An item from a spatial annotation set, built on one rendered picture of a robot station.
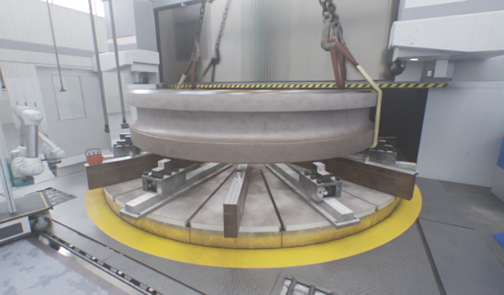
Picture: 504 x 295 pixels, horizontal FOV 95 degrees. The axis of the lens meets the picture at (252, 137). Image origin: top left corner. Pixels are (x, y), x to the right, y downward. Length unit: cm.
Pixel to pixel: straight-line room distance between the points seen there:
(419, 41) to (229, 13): 452
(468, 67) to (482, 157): 196
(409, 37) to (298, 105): 159
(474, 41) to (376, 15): 231
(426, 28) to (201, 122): 298
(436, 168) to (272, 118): 385
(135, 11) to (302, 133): 501
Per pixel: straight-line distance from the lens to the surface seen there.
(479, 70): 476
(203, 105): 296
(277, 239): 287
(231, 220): 244
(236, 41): 643
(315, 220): 289
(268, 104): 283
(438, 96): 564
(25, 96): 1312
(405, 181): 377
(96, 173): 418
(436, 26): 369
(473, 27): 375
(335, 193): 310
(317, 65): 559
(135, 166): 427
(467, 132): 582
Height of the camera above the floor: 180
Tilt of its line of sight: 12 degrees down
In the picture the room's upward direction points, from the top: straight up
